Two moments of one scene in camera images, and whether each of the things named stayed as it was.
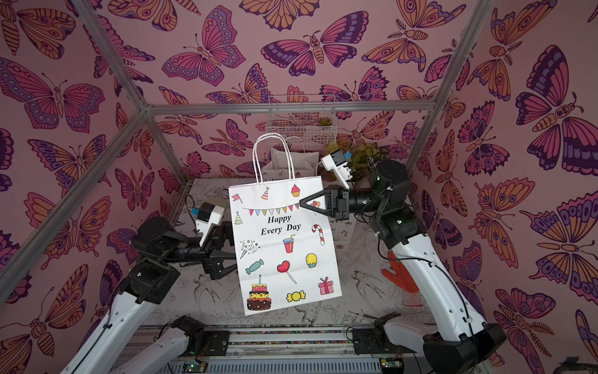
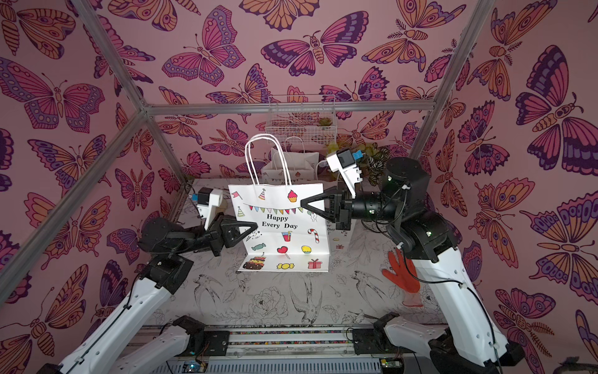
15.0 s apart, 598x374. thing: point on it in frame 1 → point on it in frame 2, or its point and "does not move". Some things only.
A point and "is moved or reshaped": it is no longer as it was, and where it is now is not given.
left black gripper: x=213 y=265 → x=222 y=234
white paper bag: x=304 y=164 does not move
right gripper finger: x=318 y=209 does not move
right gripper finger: x=311 y=197 does not move
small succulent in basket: x=324 y=121 does not move
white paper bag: x=283 y=250 is moved or reshaped
